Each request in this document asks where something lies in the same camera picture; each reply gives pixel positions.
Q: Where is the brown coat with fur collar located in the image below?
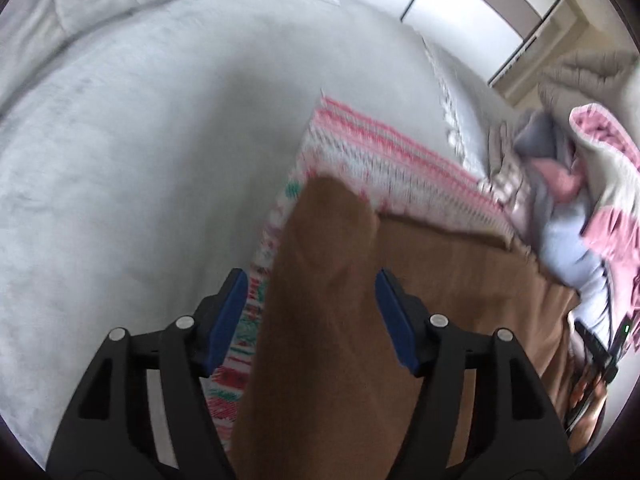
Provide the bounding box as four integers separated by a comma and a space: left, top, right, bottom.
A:
227, 176, 583, 480

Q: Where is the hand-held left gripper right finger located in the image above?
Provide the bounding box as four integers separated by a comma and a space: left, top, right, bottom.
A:
375, 268, 576, 480

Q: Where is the white and taupe wardrobe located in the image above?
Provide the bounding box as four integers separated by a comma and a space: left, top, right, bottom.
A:
400, 0, 583, 86

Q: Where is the striped small cloth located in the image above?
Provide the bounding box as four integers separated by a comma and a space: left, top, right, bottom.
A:
482, 122, 533, 221

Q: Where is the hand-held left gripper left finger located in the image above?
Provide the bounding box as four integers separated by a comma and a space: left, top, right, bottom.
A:
46, 268, 249, 480

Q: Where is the person's right hand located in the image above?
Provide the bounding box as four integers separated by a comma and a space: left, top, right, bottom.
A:
567, 377, 606, 456

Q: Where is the red green patterned blanket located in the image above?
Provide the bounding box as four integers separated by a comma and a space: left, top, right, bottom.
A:
200, 97, 541, 453

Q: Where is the grey plush bed sheet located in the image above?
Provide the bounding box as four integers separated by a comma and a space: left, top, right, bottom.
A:
0, 0, 506, 466

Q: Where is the pale pink blanket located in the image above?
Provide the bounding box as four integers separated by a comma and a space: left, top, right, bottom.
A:
527, 155, 583, 206

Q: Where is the beige grey pillow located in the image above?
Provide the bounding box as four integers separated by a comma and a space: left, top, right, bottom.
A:
537, 50, 640, 126

